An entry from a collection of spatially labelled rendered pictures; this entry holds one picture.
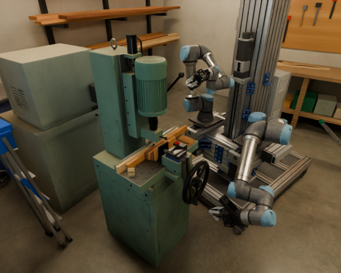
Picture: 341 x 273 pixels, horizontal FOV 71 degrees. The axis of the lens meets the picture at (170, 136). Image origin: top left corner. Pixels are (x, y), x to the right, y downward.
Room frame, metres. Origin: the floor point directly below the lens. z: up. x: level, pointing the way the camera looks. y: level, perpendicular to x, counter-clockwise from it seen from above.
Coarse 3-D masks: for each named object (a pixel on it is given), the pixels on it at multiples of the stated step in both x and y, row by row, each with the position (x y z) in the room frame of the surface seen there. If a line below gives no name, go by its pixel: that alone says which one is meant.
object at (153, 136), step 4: (148, 124) 1.40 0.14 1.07; (140, 128) 1.36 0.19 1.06; (144, 128) 1.34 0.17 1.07; (148, 128) 1.34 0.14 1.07; (140, 132) 1.36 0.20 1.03; (144, 132) 1.34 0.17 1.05; (148, 132) 1.31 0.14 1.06; (152, 132) 1.30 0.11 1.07; (156, 132) 1.30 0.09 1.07; (160, 132) 1.31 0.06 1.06; (144, 136) 1.34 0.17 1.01; (148, 136) 1.32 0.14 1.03; (152, 136) 1.30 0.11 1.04; (156, 136) 1.28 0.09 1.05; (152, 140) 1.30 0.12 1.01; (156, 140) 1.28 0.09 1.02
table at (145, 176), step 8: (192, 144) 1.42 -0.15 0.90; (144, 160) 1.23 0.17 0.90; (152, 160) 1.23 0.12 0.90; (160, 160) 1.23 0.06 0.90; (136, 168) 1.15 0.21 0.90; (144, 168) 1.15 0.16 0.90; (152, 168) 1.15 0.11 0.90; (160, 168) 1.15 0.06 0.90; (120, 176) 1.09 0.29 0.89; (136, 176) 1.08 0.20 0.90; (144, 176) 1.08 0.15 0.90; (152, 176) 1.08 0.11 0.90; (160, 176) 1.12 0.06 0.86; (168, 176) 1.14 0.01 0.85; (176, 176) 1.11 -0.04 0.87; (128, 184) 1.05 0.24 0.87; (136, 184) 1.01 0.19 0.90; (144, 184) 1.01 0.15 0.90; (152, 184) 1.07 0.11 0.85
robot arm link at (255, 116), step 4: (256, 112) 1.63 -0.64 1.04; (260, 112) 1.62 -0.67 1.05; (252, 116) 1.57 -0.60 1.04; (256, 116) 1.56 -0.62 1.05; (260, 116) 1.55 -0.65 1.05; (264, 116) 1.55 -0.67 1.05; (248, 120) 1.59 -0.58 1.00; (252, 120) 1.56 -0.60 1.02; (256, 120) 1.54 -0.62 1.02; (260, 120) 1.54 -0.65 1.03; (264, 120) 1.54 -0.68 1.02; (248, 124) 1.58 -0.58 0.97
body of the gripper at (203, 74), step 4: (196, 72) 1.53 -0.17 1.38; (200, 72) 1.53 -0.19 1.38; (204, 72) 1.54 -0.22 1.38; (208, 72) 1.57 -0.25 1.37; (196, 76) 1.52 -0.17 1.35; (200, 76) 1.49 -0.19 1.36; (204, 76) 1.50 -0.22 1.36; (208, 76) 1.57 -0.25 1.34; (196, 80) 1.51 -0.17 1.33; (200, 80) 1.49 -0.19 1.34; (204, 80) 1.52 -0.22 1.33; (200, 84) 1.53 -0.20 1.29
